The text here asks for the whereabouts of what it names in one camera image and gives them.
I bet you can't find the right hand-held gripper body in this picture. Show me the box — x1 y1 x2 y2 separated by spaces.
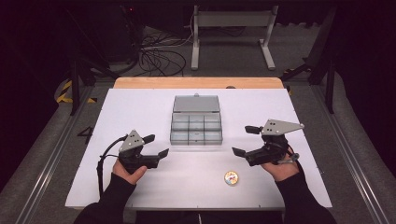
244 119 305 167

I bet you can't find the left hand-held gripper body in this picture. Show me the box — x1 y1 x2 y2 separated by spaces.
118 129 161 175

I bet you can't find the round gold badge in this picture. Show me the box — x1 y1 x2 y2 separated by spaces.
223 170 240 187

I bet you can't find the clear plastic compartment box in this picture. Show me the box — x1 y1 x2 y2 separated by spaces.
169 92 224 147

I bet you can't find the person's left hand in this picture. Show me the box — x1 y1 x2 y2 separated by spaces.
111 158 149 187

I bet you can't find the person's right hand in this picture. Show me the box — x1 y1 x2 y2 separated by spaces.
261 148 301 183

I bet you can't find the black metal stand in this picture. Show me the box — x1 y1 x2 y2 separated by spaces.
64 8 120 117
279 6 339 115

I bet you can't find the black computer tower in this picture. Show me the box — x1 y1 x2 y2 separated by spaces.
102 4 145 63

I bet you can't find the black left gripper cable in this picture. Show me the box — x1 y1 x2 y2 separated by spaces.
96 134 129 199

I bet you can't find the aluminium floor rail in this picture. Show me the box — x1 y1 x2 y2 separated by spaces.
311 84 390 224
15 85 96 224

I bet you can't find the bundle of black floor cables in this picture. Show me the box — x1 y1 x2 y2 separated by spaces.
135 29 188 77

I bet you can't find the grey metal stand frame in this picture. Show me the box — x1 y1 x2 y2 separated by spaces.
191 5 279 71

